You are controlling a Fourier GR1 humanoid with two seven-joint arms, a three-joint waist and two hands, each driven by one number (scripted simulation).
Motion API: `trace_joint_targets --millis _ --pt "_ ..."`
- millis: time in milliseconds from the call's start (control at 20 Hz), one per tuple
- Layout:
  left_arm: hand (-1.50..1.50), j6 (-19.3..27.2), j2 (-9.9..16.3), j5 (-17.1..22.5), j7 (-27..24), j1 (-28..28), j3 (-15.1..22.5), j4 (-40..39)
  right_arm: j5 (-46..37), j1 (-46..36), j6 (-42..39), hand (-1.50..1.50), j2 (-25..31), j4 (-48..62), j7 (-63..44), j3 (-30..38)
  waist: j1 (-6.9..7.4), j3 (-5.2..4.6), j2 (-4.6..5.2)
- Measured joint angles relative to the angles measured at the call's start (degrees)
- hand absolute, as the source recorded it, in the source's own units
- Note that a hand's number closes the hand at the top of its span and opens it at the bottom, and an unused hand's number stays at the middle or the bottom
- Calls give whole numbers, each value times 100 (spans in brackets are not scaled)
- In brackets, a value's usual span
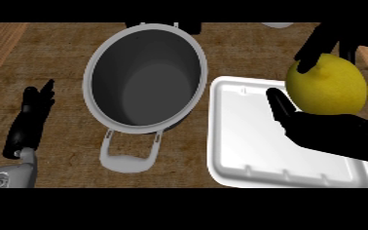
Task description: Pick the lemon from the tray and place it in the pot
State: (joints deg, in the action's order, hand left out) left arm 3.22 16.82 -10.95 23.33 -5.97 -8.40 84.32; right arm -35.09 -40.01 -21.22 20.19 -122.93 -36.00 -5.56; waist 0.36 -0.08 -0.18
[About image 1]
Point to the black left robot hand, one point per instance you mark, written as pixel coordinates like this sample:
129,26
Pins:
30,120

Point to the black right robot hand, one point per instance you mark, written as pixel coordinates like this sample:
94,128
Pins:
326,133

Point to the yellow lemon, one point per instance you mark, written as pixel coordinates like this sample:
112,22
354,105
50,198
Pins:
330,87

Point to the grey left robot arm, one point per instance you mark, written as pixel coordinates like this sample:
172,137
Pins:
21,175

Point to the white plastic tray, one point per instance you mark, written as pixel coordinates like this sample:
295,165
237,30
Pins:
245,133

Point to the grey metal pot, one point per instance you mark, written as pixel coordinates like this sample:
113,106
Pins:
144,78

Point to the pale wooden board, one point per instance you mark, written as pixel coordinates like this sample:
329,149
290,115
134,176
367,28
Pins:
10,37

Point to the white round object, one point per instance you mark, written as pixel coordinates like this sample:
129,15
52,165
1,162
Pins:
279,24

